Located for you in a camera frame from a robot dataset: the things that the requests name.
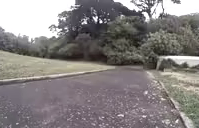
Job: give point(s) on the dark grey asphalt road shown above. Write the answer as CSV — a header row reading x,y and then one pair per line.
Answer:
x,y
103,96

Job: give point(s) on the wood of trees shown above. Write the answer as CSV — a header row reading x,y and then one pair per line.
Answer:
x,y
120,36

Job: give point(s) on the concrete kerb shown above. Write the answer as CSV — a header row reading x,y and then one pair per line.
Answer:
x,y
172,100
37,78

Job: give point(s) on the grass slope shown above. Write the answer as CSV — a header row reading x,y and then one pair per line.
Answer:
x,y
17,65

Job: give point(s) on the grass verge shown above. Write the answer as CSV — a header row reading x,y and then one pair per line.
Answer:
x,y
190,90

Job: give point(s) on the white low wall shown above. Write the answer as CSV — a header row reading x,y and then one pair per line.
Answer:
x,y
187,60

